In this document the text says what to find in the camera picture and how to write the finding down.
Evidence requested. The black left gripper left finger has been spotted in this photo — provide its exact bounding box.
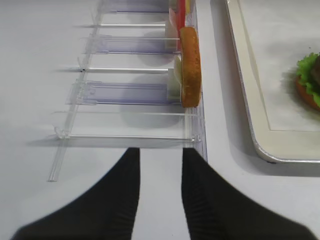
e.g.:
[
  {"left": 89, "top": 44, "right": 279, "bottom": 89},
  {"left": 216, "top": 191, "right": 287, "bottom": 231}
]
[{"left": 13, "top": 147, "right": 140, "bottom": 240}]

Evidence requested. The bottom bun on tray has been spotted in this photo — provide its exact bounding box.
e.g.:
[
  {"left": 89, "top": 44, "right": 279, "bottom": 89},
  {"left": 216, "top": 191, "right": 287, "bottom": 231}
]
[{"left": 295, "top": 76, "right": 320, "bottom": 112}]

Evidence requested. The white tray liner paper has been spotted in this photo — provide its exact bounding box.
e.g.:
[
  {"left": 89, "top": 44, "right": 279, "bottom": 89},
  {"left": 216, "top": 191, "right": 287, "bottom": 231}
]
[{"left": 239, "top": 0, "right": 320, "bottom": 132}]

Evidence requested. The yellow cheese slice in rack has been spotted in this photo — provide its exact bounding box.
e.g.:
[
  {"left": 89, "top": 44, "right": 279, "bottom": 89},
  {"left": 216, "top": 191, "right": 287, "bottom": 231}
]
[{"left": 185, "top": 0, "right": 192, "bottom": 14}]

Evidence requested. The green lettuce on tray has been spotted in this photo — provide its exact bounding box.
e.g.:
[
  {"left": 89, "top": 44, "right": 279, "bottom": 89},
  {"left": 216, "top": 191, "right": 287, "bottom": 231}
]
[{"left": 296, "top": 52, "right": 320, "bottom": 107}]

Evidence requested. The red tomato slice in rack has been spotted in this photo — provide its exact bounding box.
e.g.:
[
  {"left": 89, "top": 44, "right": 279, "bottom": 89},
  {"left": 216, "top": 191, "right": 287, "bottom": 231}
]
[{"left": 168, "top": 0, "right": 186, "bottom": 30}]

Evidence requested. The clear acrylic left food rack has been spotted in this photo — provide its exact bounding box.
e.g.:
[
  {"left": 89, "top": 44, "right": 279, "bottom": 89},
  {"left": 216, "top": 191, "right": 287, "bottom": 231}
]
[{"left": 48, "top": 0, "right": 207, "bottom": 182}]

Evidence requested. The brown bun in left rack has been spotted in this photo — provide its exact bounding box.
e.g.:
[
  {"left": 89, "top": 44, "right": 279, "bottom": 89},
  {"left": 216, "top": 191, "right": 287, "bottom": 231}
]
[{"left": 180, "top": 27, "right": 202, "bottom": 108}]

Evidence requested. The metal baking tray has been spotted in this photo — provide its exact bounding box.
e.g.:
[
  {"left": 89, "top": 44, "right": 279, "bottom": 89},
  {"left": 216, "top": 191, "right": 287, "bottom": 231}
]
[{"left": 225, "top": 0, "right": 320, "bottom": 163}]

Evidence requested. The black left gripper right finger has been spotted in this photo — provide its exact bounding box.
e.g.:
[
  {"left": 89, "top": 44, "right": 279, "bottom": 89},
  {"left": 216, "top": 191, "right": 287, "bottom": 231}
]
[{"left": 181, "top": 148, "right": 316, "bottom": 240}]

